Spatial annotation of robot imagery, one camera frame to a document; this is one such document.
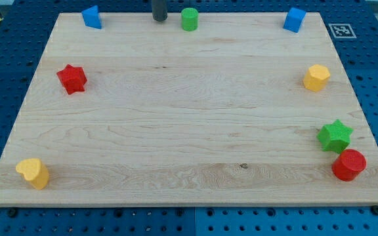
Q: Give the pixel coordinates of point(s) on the green cylinder block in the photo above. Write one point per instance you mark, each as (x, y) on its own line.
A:
(189, 19)

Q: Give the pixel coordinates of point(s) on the wooden board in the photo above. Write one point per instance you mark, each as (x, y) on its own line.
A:
(214, 117)

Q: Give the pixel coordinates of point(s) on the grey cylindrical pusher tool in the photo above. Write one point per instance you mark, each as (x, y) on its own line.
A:
(159, 10)

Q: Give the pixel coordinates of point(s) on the red star block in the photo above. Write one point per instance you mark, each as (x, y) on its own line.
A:
(72, 78)

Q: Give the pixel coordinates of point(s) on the yellow hexagon block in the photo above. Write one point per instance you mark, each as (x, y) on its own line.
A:
(316, 77)

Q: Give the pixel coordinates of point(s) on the blue triangular block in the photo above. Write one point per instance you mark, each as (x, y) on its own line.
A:
(91, 17)

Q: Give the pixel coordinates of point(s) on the blue cube block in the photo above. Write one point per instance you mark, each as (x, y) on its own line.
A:
(294, 19)

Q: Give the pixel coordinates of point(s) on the green star block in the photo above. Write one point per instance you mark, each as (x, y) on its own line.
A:
(335, 136)

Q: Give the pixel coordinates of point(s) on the yellow heart block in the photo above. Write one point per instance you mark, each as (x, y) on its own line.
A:
(34, 171)

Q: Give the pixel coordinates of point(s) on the red cylinder block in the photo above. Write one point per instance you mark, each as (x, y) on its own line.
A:
(349, 164)

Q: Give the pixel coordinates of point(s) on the white fiducial marker tag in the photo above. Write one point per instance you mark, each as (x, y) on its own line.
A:
(342, 31)

